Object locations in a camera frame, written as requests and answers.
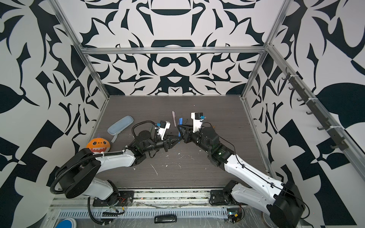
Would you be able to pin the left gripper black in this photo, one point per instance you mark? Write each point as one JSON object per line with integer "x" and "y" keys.
{"x": 171, "y": 144}

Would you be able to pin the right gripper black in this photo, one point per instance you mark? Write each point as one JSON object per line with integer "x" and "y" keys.
{"x": 188, "y": 133}

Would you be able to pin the blue pen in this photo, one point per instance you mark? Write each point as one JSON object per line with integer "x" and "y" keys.
{"x": 179, "y": 128}

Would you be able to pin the pink fountain pen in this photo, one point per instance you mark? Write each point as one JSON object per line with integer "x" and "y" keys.
{"x": 174, "y": 118}

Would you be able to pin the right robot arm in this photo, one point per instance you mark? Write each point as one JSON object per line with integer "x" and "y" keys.
{"x": 281, "y": 201}

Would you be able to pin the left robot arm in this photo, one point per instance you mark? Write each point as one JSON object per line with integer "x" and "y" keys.
{"x": 78, "y": 175}

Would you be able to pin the light blue pencil case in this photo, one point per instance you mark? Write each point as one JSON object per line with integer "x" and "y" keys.
{"x": 120, "y": 125}

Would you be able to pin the orange shark plush toy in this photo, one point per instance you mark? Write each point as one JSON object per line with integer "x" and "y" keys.
{"x": 99, "y": 145}

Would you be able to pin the black rectangular device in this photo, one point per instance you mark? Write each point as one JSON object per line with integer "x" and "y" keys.
{"x": 165, "y": 219}

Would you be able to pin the blue round lid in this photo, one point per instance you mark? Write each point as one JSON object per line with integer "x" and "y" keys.
{"x": 67, "y": 223}

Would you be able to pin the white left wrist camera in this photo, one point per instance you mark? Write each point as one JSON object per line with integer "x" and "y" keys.
{"x": 161, "y": 129}

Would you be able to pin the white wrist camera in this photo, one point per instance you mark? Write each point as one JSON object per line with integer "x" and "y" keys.
{"x": 161, "y": 129}
{"x": 198, "y": 119}

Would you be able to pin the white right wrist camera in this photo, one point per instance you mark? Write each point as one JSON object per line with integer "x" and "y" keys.
{"x": 198, "y": 119}

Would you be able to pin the wall hook rail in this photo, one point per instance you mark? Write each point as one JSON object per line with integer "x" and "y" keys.
{"x": 318, "y": 110}

